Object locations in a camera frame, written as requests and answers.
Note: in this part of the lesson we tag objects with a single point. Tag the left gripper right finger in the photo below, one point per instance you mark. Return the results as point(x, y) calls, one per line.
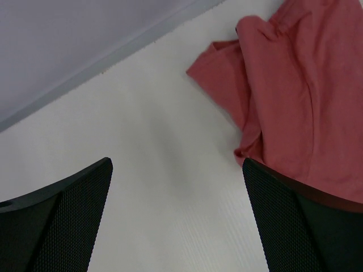
point(302, 228)

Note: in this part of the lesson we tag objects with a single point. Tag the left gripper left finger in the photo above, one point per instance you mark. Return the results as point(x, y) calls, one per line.
point(54, 228)

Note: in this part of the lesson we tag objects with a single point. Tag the salmon pink t shirt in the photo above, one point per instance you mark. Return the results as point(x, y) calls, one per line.
point(293, 86)

